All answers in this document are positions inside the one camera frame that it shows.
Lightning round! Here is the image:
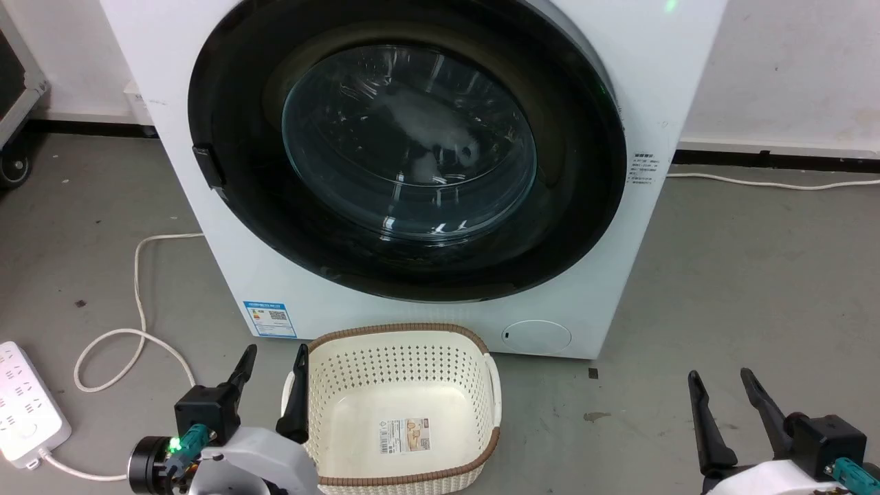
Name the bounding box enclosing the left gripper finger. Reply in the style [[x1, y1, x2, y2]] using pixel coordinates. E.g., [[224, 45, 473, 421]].
[[228, 344, 259, 407], [276, 343, 311, 445]]

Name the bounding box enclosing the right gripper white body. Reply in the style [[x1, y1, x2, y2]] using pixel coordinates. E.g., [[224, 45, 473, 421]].
[[705, 459, 855, 495]]

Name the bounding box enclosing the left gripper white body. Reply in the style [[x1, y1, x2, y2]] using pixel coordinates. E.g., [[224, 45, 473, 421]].
[[186, 426, 321, 495]]

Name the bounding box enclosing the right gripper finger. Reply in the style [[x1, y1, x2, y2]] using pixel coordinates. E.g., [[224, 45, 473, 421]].
[[687, 371, 739, 477], [740, 368, 796, 459]]

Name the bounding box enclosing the white front-load washing machine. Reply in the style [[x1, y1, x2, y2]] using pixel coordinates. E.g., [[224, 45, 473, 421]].
[[100, 0, 728, 360]]

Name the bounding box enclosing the black round glass washer door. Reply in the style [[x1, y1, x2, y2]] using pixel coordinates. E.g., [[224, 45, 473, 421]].
[[187, 0, 628, 304]]

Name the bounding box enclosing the blue energy label sticker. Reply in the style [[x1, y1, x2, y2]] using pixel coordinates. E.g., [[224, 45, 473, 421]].
[[243, 300, 298, 339]]

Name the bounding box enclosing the cream laundry basket brown rim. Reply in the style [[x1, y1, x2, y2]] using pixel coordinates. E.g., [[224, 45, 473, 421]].
[[282, 322, 503, 495]]

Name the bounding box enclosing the paper label in basket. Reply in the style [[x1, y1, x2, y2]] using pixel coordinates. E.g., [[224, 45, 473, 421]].
[[376, 417, 431, 455]]

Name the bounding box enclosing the round white filter cover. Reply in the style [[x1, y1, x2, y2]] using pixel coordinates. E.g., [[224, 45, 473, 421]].
[[501, 320, 573, 356]]

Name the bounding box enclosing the white power strip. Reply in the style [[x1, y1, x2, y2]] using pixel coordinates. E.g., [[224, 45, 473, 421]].
[[0, 341, 72, 470]]

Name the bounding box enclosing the small printed text sticker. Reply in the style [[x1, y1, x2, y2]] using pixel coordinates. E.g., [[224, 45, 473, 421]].
[[628, 153, 662, 186]]

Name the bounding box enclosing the white fluffy laundry item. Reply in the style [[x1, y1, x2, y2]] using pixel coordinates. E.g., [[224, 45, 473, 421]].
[[378, 88, 483, 188]]

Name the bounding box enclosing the black wheeled cart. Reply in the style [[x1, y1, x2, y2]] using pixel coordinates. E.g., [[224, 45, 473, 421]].
[[0, 7, 50, 190]]

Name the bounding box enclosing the white looped power cable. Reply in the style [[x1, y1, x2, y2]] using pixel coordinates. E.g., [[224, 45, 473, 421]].
[[43, 232, 206, 482]]

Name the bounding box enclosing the black door handle latch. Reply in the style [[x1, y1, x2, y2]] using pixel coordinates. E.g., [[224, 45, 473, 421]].
[[192, 144, 227, 191]]

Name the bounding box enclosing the thin white floor cable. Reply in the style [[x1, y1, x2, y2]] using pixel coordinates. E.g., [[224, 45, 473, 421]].
[[665, 171, 880, 191]]

